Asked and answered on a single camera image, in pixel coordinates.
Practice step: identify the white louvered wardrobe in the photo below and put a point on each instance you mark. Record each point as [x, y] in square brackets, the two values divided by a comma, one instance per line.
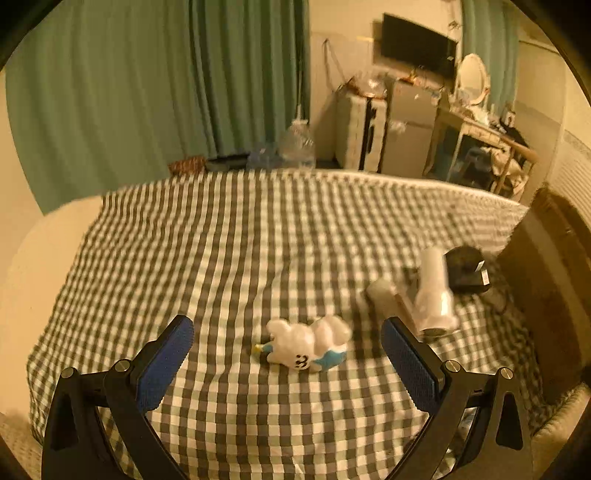
[575, 170]

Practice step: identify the patterned brown bag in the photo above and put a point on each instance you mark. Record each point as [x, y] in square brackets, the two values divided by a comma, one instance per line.
[187, 166]

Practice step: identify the large clear water bottle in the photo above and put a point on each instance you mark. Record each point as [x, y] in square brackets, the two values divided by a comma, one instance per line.
[298, 145]

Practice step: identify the white mattress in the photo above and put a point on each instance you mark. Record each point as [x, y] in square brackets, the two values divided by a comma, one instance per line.
[55, 277]

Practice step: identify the white dressing desk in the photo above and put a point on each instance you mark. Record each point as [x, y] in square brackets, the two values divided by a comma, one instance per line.
[471, 124]

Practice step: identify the white ribbed blanket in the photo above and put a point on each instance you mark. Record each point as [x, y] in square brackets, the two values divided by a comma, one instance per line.
[561, 424]

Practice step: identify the white suitcase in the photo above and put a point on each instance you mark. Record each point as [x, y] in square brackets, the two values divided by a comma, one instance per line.
[353, 134]

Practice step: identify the black flat item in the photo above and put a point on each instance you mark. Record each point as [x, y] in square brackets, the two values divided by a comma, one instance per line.
[226, 162]

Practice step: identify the black power adapter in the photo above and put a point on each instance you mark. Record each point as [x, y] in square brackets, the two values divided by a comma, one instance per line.
[464, 270]

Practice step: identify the grey small fridge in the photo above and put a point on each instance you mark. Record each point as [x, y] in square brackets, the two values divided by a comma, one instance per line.
[411, 134]

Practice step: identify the wooden chair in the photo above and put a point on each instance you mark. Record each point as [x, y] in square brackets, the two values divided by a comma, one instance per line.
[521, 159]

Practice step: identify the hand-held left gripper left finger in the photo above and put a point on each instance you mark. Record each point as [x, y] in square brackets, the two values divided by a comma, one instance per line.
[168, 355]

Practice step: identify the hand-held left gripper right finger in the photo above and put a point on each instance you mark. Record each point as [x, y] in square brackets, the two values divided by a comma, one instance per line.
[406, 360]

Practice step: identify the white oval mirror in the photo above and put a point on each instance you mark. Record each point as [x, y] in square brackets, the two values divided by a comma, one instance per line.
[472, 76]

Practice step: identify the checkered bed sheet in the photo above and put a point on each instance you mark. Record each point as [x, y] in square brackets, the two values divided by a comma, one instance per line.
[258, 249]

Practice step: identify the black television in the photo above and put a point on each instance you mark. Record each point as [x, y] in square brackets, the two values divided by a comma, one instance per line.
[418, 44]

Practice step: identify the white hair dryer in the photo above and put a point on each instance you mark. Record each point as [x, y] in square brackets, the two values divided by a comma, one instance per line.
[434, 295]

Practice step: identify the white plush toy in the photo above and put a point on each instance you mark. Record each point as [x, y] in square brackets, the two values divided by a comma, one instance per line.
[300, 344]

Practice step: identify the teal curtain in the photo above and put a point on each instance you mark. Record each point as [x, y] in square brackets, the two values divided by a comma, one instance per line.
[491, 41]
[106, 101]
[254, 74]

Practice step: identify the small clear bottles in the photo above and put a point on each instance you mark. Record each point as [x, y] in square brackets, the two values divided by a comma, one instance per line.
[262, 159]

